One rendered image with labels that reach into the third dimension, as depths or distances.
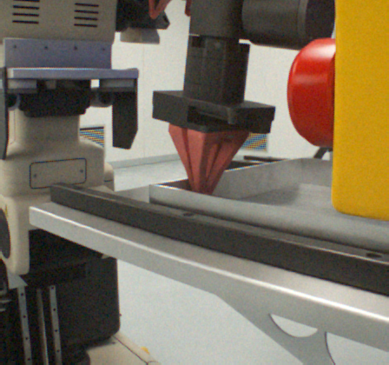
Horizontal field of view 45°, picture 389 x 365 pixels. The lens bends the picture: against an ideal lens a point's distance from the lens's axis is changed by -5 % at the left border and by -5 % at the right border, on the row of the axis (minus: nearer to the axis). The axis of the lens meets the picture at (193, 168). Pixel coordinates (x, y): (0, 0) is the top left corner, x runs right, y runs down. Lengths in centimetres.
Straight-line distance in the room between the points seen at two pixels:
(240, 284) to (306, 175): 33
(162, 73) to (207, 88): 680
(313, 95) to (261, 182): 40
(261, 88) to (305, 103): 692
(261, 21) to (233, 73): 6
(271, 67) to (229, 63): 658
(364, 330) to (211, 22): 27
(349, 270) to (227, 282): 8
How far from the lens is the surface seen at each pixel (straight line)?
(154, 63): 712
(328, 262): 31
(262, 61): 709
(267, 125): 44
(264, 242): 33
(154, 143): 713
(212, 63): 42
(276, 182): 58
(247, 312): 46
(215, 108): 41
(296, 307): 30
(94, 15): 101
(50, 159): 97
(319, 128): 17
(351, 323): 28
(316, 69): 16
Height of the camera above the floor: 99
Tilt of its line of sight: 9 degrees down
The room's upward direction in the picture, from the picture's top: straight up
